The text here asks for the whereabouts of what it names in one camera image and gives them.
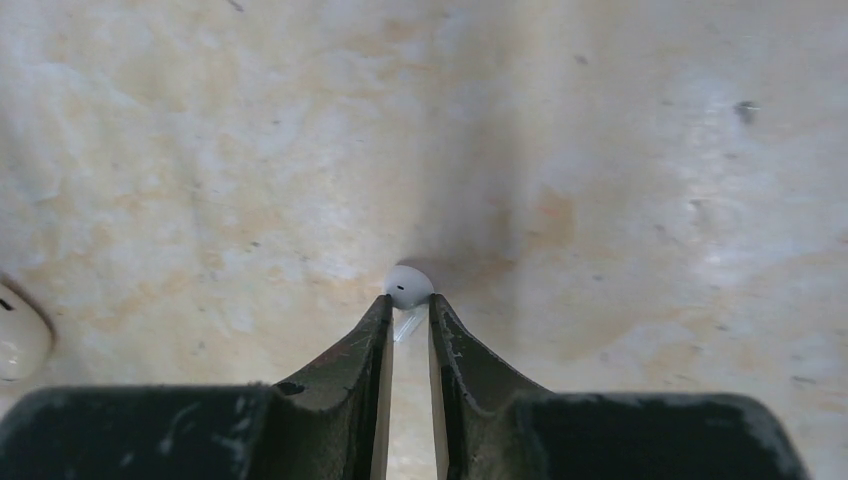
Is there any beige charging case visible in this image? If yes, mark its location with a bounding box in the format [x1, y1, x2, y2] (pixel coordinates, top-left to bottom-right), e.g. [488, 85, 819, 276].
[1, 284, 53, 381]

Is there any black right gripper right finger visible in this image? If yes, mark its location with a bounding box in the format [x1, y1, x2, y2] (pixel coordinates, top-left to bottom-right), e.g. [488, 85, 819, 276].
[429, 294, 810, 479]

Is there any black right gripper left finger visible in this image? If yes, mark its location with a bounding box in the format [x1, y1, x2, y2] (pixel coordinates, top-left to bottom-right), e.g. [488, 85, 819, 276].
[1, 295, 392, 479]

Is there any white earbud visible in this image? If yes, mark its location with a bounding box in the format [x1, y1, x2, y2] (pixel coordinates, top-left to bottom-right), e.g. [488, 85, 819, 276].
[383, 264, 435, 343]

